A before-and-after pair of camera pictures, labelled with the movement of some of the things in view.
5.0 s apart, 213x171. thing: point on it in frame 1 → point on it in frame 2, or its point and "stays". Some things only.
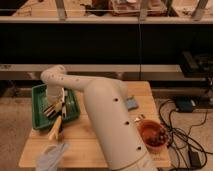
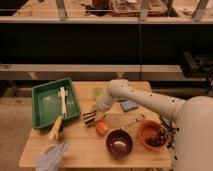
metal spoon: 142,116 stays
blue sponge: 131,102 stays
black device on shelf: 196,66 stays
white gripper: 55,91 → 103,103
